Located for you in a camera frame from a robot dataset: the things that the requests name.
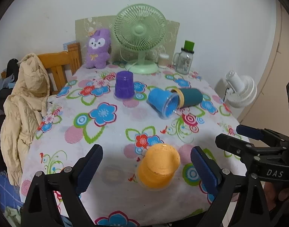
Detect orange plastic cup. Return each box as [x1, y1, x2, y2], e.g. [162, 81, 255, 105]
[136, 144, 180, 190]

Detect teal cup yellow rim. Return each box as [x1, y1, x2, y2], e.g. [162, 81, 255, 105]
[171, 88, 203, 109]

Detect blue plastic cup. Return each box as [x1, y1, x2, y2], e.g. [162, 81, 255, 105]
[148, 88, 179, 118]

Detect purple plastic cup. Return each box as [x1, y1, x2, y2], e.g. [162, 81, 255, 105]
[114, 71, 135, 100]

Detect person's hand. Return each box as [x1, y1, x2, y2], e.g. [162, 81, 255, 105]
[263, 182, 289, 219]

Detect blue checkered bedding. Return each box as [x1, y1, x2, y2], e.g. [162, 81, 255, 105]
[0, 171, 23, 212]

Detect white small fan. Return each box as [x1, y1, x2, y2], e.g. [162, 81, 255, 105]
[225, 71, 257, 109]

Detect beige puffer jacket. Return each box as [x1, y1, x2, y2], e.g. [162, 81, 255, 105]
[0, 53, 50, 186]

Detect glass mason jar mug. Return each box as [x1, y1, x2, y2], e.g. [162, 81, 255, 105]
[172, 48, 194, 75]

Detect floral tablecloth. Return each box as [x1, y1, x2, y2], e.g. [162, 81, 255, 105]
[20, 65, 246, 226]

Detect green box on jar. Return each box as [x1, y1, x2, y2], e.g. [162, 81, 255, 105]
[183, 40, 195, 53]

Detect cotton swab container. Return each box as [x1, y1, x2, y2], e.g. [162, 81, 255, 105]
[157, 53, 170, 68]

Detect black clothing pile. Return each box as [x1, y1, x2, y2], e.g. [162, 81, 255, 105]
[0, 58, 19, 115]

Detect wooden chair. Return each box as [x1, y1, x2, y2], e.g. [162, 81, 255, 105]
[38, 43, 83, 94]

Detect green desk fan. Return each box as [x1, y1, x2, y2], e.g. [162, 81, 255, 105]
[113, 4, 167, 75]

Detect purple plush bunny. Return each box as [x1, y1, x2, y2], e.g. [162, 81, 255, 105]
[83, 28, 111, 69]

